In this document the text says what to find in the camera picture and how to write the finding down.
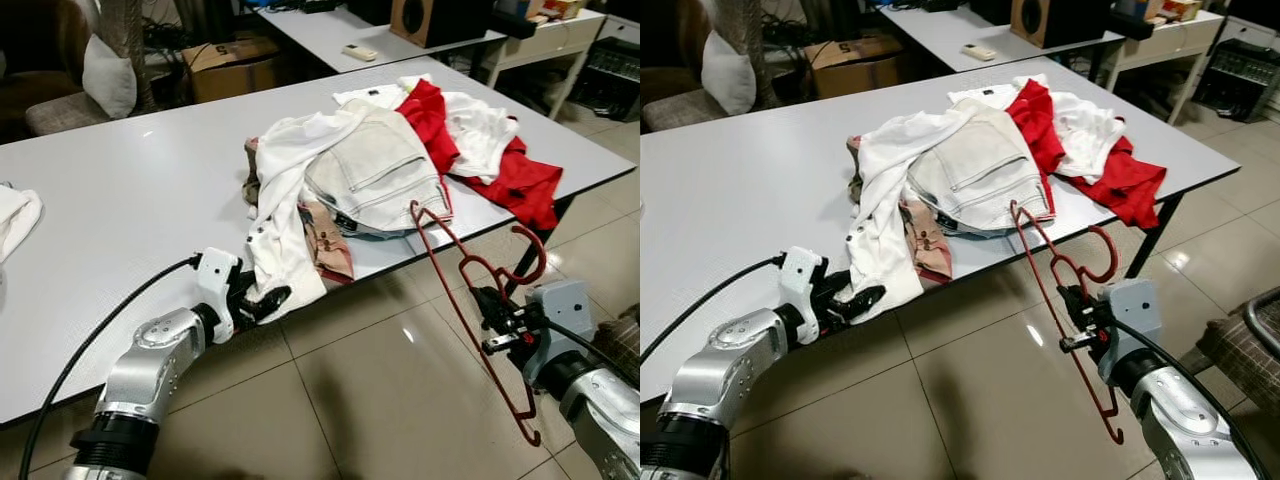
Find orange box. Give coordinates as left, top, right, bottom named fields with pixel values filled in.
left=1145, top=0, right=1201, bottom=23
left=525, top=0, right=586, bottom=23

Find brown chair grey seat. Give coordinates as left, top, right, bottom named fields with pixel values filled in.
left=640, top=0, right=723, bottom=133
left=0, top=0, right=113, bottom=138

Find crumpled white cloth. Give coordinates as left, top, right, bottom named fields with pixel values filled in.
left=0, top=183, right=44, bottom=266

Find white table black legs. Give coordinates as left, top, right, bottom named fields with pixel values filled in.
left=640, top=55, right=1241, bottom=401
left=0, top=55, right=638, bottom=426

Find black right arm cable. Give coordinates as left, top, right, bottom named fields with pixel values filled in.
left=545, top=318, right=641, bottom=383
left=1108, top=316, right=1251, bottom=473

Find white pillow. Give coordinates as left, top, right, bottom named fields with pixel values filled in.
left=700, top=30, right=756, bottom=116
left=82, top=33, right=138, bottom=121

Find brown woven stool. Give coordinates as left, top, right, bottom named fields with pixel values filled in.
left=590, top=305, right=641, bottom=386
left=1195, top=285, right=1280, bottom=401

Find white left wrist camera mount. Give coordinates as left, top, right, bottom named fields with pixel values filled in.
left=193, top=250, right=242, bottom=346
left=780, top=248, right=827, bottom=346

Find white desk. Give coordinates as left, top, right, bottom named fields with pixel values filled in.
left=880, top=0, right=1231, bottom=126
left=255, top=0, right=609, bottom=121

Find pink brown garment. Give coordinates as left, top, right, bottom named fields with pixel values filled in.
left=848, top=135, right=953, bottom=283
left=243, top=138, right=356, bottom=286

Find cream denim garment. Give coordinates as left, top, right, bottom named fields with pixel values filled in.
left=303, top=100, right=453, bottom=241
left=905, top=100, right=1057, bottom=239

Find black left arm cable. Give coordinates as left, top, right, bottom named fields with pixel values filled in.
left=640, top=255, right=787, bottom=366
left=18, top=255, right=201, bottom=480

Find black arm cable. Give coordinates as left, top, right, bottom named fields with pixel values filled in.
left=545, top=318, right=641, bottom=383
left=640, top=255, right=787, bottom=366
left=1108, top=316, right=1251, bottom=473
left=18, top=255, right=201, bottom=480

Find black audio device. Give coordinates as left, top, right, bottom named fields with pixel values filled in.
left=570, top=35, right=641, bottom=121
left=1190, top=40, right=1280, bottom=123

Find red garment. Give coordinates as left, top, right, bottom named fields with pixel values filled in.
left=395, top=78, right=564, bottom=231
left=1005, top=78, right=1168, bottom=229

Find open cardboard box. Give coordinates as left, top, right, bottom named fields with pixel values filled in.
left=805, top=35, right=906, bottom=99
left=180, top=35, right=281, bottom=104

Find wooden black speaker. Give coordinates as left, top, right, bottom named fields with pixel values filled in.
left=1010, top=0, right=1117, bottom=49
left=388, top=0, right=493, bottom=49

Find white buttoned shirt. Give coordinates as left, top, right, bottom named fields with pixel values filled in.
left=845, top=100, right=986, bottom=321
left=243, top=100, right=371, bottom=321

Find patterned beige curtain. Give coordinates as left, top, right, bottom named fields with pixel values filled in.
left=95, top=0, right=161, bottom=111
left=715, top=0, right=777, bottom=106

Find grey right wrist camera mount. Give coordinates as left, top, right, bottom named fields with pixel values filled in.
left=525, top=280, right=594, bottom=361
left=1098, top=278, right=1164, bottom=386

